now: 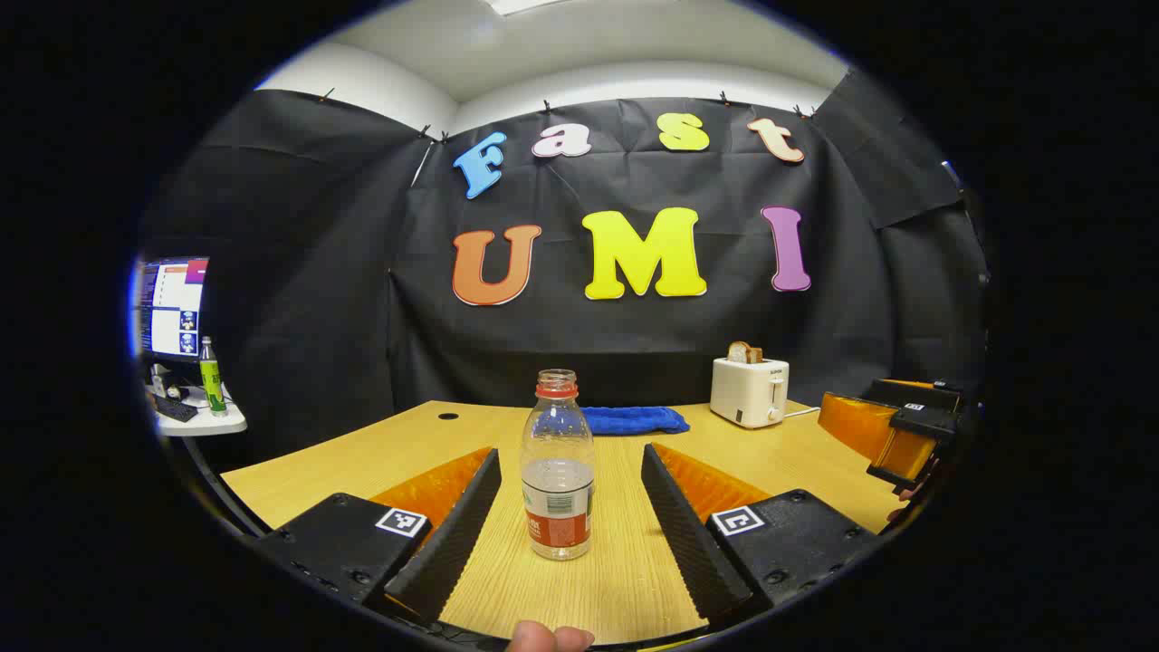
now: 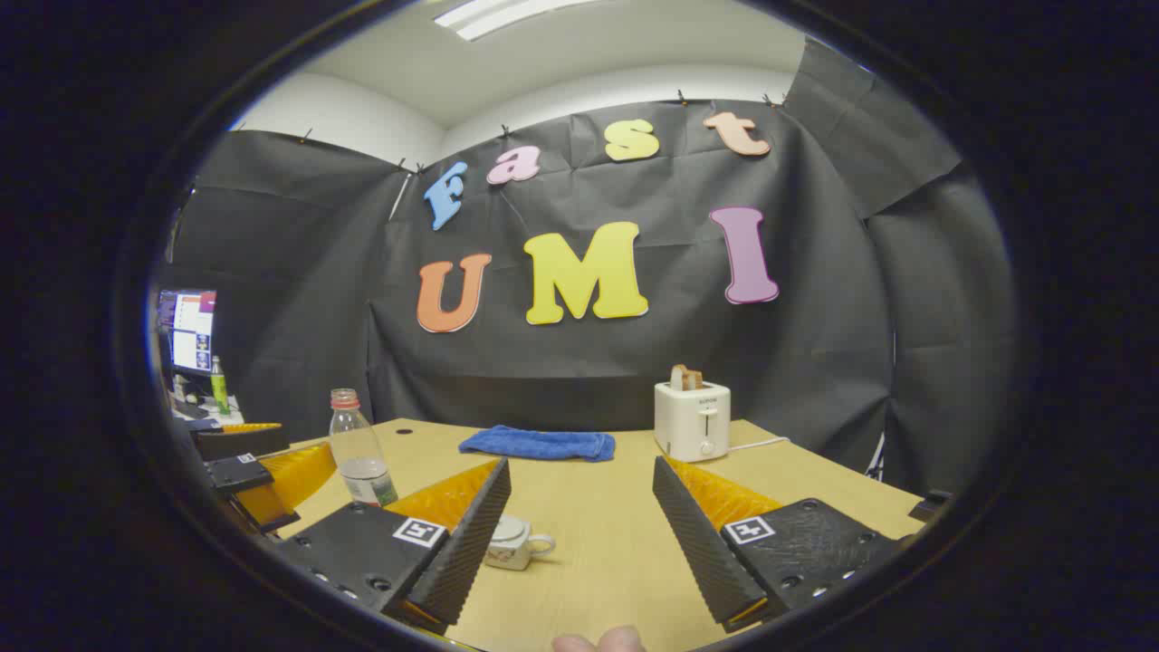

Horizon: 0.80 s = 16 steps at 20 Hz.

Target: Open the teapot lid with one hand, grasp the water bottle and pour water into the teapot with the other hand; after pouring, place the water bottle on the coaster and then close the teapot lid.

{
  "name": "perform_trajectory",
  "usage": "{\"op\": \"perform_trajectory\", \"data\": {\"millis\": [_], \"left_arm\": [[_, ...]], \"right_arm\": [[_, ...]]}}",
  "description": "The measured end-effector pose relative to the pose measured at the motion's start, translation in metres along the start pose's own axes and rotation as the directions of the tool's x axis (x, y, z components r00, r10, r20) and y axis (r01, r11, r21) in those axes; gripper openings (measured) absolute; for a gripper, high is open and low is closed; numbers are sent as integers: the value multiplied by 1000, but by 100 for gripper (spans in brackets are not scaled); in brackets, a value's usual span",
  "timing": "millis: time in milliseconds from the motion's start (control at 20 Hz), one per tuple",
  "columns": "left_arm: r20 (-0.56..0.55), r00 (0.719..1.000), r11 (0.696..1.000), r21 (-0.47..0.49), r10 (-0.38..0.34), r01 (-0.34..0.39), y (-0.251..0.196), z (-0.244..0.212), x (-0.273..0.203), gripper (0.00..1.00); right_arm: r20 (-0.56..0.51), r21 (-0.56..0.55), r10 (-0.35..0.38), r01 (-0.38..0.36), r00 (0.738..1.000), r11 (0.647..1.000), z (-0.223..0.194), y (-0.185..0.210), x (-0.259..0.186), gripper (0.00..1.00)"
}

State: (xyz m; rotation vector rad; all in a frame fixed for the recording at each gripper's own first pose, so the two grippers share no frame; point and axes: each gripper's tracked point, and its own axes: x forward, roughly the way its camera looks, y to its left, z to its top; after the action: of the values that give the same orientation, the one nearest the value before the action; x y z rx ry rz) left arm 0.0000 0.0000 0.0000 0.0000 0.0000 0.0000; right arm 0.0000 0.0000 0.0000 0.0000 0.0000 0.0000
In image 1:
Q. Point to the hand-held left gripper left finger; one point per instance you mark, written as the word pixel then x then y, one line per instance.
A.
pixel 453 525

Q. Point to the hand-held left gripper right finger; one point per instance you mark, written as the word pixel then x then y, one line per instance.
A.
pixel 688 534

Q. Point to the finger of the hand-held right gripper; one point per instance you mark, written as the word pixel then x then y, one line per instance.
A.
pixel 856 421
pixel 924 394

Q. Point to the clear plastic water bottle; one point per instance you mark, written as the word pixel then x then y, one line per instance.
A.
pixel 558 489

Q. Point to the green drink bottle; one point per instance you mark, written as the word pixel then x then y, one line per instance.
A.
pixel 213 385

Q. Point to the white toaster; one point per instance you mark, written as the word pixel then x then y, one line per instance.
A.
pixel 747 394

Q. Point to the blue towel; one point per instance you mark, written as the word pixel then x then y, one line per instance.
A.
pixel 634 420

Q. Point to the bread slice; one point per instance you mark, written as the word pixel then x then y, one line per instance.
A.
pixel 742 353

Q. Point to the white side table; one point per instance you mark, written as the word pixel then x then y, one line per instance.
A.
pixel 208 424

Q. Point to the black backdrop cloth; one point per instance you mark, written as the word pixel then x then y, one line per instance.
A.
pixel 317 272

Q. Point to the black keyboard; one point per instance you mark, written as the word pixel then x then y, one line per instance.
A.
pixel 175 409

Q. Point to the computer monitor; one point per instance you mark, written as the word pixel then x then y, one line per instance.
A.
pixel 172 308

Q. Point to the ceiling light panel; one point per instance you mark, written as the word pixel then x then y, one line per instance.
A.
pixel 521 5

